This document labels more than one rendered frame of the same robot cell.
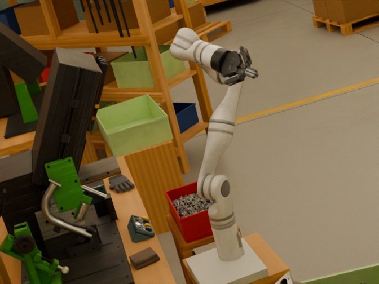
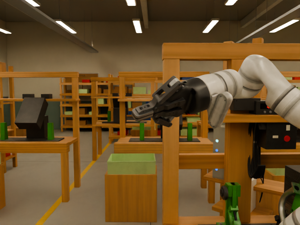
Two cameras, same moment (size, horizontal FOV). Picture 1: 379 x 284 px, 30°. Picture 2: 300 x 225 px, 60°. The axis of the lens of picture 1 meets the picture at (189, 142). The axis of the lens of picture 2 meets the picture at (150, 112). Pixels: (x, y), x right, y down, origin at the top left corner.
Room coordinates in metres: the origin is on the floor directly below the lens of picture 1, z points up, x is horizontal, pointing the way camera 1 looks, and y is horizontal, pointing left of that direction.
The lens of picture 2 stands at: (2.07, -0.73, 1.67)
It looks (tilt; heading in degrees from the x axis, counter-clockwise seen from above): 5 degrees down; 96
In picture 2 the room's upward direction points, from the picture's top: straight up
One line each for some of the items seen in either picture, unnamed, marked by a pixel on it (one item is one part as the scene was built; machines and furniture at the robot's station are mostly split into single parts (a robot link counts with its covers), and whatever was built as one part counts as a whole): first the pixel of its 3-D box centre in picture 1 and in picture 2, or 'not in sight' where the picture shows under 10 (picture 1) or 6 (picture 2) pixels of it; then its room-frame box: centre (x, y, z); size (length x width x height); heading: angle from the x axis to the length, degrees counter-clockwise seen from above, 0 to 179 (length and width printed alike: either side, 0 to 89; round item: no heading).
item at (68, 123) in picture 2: not in sight; (97, 104); (-1.21, 9.76, 1.11); 3.01 x 0.54 x 2.23; 5
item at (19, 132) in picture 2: not in sight; (20, 132); (-3.45, 7.83, 0.22); 1.20 x 0.81 x 0.44; 98
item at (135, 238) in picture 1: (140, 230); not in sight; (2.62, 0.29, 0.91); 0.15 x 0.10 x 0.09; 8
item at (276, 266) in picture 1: (234, 267); not in sight; (2.28, -0.04, 0.83); 0.32 x 0.32 x 0.04; 11
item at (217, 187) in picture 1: (217, 196); not in sight; (2.27, -0.05, 1.14); 0.09 x 0.09 x 0.17; 51
